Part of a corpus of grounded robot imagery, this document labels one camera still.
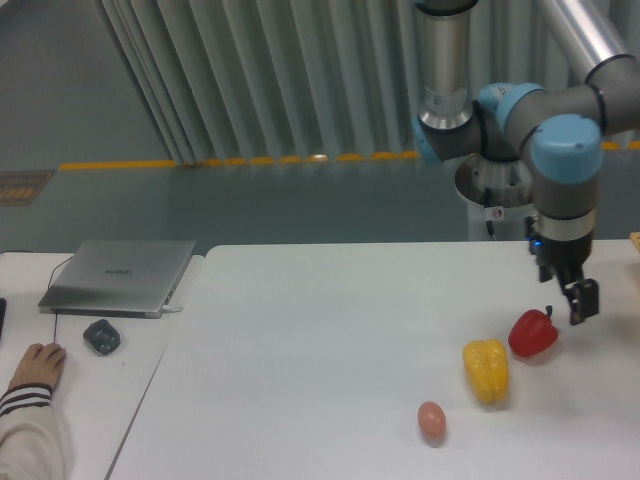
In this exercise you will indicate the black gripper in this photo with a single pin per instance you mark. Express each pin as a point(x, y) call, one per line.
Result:
point(561, 247)

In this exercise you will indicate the grey pleated curtain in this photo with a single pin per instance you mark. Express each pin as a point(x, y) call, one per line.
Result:
point(276, 79)

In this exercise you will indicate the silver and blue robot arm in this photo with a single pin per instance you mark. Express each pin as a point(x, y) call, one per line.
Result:
point(557, 135)

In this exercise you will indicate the yellow bell pepper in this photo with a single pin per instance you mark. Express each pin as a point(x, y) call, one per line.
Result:
point(486, 368)

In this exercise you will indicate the wooden basket corner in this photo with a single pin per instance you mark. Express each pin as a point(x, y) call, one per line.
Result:
point(634, 237)

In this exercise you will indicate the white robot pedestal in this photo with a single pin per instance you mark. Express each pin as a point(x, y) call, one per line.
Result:
point(498, 197)

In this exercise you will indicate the silver closed laptop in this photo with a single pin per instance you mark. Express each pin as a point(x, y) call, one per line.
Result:
point(131, 279)

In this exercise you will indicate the brown egg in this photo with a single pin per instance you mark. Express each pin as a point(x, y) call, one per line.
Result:
point(431, 420)

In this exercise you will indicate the cream sleeve striped cuff forearm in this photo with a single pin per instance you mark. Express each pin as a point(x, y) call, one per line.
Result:
point(31, 446)

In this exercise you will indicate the person's hand on mouse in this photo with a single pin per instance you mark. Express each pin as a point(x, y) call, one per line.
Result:
point(41, 365)

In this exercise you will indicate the black keyboard edge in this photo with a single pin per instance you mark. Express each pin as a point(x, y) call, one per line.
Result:
point(3, 308)

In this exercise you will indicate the red bell pepper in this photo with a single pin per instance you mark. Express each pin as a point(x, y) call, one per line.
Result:
point(533, 332)

